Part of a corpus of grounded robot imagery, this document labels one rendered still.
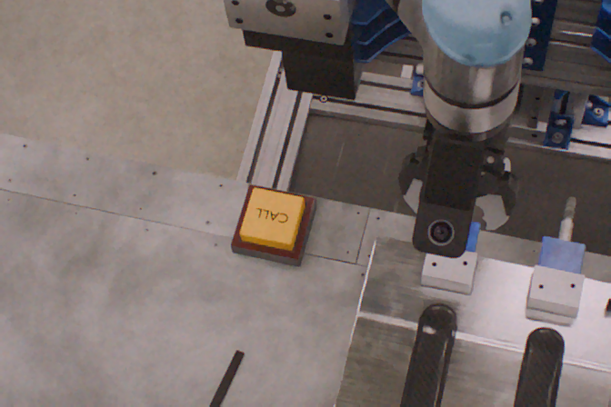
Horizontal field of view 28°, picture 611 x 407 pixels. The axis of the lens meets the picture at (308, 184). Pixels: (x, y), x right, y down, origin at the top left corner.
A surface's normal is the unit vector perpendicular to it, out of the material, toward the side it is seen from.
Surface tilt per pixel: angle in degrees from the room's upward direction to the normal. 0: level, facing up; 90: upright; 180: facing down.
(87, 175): 0
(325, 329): 0
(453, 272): 0
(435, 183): 32
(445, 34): 87
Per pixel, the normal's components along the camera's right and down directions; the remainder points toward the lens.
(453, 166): -0.15, 0.09
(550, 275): -0.07, -0.44
